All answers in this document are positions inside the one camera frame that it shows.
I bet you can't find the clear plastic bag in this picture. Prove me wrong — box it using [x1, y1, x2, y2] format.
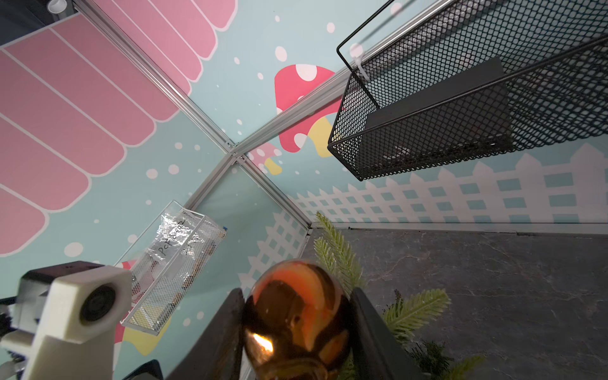
[131, 202, 226, 304]

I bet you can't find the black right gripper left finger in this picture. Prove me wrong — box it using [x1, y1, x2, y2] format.
[168, 288, 245, 379]

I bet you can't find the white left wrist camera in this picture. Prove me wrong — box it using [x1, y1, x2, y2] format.
[1, 261, 131, 379]

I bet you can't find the brown shiny ball ornament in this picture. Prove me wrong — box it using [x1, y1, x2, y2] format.
[242, 260, 352, 379]

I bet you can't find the small green christmas tree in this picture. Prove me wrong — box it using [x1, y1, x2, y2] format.
[310, 211, 488, 380]

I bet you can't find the black box in basket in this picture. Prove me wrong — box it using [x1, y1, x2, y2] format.
[359, 57, 513, 167]

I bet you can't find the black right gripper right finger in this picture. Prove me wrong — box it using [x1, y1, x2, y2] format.
[350, 288, 426, 380]

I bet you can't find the black wire mesh basket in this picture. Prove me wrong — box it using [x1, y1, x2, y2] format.
[328, 1, 607, 181]

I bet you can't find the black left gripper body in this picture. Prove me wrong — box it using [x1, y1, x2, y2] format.
[123, 359, 164, 380]

